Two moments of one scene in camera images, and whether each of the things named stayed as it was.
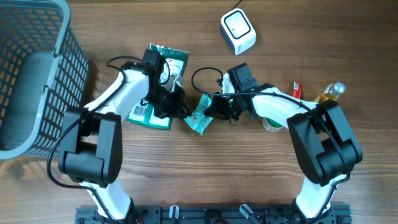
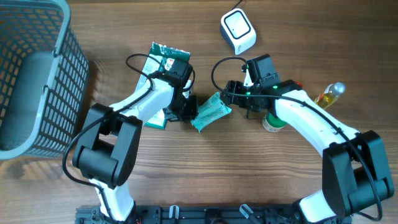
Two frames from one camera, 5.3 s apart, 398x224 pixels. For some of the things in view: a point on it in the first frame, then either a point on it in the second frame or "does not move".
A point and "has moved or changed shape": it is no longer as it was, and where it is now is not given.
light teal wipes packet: (198, 120) has moved or changed shape
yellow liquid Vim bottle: (332, 91) does not move
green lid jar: (270, 125) does not move
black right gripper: (216, 111) -> (237, 100)
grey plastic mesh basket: (44, 73) does not move
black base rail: (214, 214) does not move
